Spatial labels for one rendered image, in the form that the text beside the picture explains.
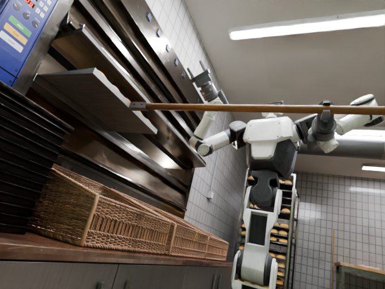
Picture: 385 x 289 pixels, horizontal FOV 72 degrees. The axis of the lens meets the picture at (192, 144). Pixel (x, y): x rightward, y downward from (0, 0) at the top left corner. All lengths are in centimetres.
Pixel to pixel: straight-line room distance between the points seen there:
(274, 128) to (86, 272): 109
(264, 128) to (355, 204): 477
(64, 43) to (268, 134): 110
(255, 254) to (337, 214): 474
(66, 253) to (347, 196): 574
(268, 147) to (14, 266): 117
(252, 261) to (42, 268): 92
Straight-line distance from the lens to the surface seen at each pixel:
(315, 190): 611
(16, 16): 130
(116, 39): 174
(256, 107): 106
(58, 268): 77
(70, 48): 144
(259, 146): 147
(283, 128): 147
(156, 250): 126
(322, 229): 597
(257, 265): 137
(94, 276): 88
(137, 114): 135
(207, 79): 151
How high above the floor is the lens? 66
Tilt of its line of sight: 20 degrees up
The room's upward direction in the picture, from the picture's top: 13 degrees clockwise
